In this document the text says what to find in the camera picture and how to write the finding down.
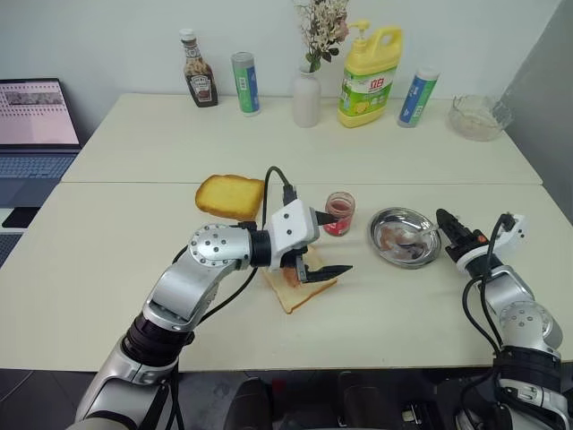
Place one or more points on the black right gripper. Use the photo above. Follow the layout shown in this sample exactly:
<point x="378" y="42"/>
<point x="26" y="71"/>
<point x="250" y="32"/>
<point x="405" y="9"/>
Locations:
<point x="467" y="251"/>

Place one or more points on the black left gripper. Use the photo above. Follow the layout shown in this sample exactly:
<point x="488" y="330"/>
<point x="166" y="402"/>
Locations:
<point x="299" y="268"/>

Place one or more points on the metal spoon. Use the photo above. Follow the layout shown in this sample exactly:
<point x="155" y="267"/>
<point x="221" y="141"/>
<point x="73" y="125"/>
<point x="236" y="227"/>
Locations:
<point x="430" y="229"/>

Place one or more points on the toast slice with jam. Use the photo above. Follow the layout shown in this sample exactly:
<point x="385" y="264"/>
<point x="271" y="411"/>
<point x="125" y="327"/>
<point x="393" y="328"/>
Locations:
<point x="300" y="295"/>

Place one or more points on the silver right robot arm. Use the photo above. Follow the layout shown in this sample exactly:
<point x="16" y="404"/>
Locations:
<point x="528" y="322"/>

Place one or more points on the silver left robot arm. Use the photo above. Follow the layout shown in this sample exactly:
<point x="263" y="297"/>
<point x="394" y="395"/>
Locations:
<point x="188" y="286"/>

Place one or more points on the glass jar of red jam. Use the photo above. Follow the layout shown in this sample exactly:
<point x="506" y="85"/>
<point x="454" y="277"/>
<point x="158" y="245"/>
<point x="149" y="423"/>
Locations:
<point x="344" y="221"/>

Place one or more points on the toasted yellow bread slice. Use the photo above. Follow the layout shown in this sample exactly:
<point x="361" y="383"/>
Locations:
<point x="228" y="197"/>

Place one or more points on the round metal plate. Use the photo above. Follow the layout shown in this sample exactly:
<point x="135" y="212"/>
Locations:
<point x="394" y="257"/>

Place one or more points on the clear glass bowl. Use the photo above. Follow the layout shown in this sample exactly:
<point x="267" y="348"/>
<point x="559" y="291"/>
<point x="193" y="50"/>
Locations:
<point x="479" y="120"/>

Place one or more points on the blue green cylinder canister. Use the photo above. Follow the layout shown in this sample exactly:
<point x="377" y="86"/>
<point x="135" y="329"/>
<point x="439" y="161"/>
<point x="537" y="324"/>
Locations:
<point x="246" y="87"/>
<point x="417" y="98"/>

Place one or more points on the white ceramic vase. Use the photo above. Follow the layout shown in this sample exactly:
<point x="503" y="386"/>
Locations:
<point x="306" y="100"/>

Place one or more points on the dark rounded shape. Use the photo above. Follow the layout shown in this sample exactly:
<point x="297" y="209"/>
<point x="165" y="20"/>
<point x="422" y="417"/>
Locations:
<point x="250" y="403"/>
<point x="358" y="403"/>

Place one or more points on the yellow detergent pump bottle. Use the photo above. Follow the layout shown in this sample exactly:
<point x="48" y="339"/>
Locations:
<point x="365" y="87"/>

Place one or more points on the ketchup bottle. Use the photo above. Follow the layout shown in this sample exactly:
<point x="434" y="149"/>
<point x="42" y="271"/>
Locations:
<point x="199" y="80"/>

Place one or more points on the dried flower bouquet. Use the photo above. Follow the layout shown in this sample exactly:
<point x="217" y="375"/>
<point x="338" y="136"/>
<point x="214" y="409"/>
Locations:
<point x="320" y="27"/>

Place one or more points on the black phone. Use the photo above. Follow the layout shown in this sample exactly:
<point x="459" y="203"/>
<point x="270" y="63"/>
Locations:
<point x="21" y="217"/>

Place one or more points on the open laptop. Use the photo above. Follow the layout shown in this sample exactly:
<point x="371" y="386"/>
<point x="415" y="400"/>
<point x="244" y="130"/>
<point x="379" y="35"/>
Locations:
<point x="33" y="118"/>

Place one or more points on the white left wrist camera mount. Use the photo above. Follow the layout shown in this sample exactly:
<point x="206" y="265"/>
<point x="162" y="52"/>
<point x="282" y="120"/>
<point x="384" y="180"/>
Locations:
<point x="291" y="228"/>

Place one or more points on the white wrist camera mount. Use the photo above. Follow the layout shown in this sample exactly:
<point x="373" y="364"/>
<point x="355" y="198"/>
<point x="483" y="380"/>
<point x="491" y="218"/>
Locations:
<point x="291" y="228"/>
<point x="515" y="233"/>

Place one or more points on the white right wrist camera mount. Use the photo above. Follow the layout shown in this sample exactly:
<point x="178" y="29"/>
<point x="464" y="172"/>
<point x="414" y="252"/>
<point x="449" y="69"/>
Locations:
<point x="515" y="233"/>

